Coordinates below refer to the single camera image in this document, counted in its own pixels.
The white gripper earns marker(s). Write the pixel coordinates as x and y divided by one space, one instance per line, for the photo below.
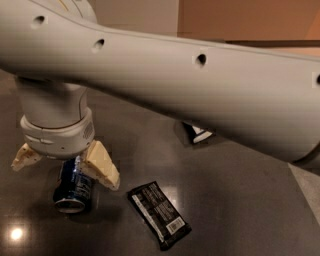
57 138

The blue pepsi can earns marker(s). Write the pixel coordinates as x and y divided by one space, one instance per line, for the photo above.
73 192

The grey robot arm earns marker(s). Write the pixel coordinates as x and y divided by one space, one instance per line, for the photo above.
268 101

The black snack bar wrapper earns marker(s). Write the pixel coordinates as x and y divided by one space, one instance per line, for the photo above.
161 216

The blue crumpled chip bag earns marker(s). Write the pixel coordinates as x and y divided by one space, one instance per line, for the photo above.
196 134

